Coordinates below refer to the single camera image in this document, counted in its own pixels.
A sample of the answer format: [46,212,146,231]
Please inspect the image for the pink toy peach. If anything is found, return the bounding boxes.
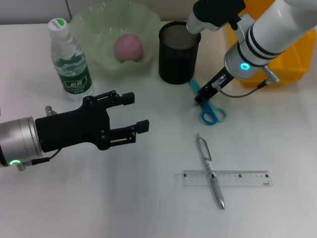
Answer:
[113,34,144,62]

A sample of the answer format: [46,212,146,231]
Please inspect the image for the yellow plastic bin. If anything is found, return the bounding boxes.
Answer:
[225,12,317,88]

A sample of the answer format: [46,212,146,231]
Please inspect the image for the clear plastic ruler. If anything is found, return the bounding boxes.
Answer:
[173,170,274,190]

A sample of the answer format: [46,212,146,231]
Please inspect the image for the clear green-label water bottle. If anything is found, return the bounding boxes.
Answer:
[48,17,95,102]

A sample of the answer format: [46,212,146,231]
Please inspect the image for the translucent green fruit plate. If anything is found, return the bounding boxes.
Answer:
[69,0,161,75]

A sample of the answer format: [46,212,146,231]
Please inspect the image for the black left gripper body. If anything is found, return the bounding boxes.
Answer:
[35,95,111,153]

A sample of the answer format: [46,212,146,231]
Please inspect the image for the black mesh pen holder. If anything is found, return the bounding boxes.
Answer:
[158,21,202,85]

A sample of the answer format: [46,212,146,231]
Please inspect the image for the blue scissors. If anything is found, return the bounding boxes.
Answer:
[189,78,227,125]

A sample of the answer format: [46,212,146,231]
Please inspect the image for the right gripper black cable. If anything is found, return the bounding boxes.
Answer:
[211,65,280,99]

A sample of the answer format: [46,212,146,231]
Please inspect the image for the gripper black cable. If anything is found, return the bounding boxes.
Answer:
[14,148,61,172]
[211,65,280,99]

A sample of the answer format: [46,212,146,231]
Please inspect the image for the silver ballpoint pen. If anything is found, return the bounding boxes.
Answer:
[196,133,226,210]

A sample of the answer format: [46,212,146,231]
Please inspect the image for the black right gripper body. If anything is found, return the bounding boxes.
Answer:
[200,66,235,100]

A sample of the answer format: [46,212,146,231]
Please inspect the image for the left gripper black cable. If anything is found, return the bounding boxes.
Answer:
[14,148,61,172]

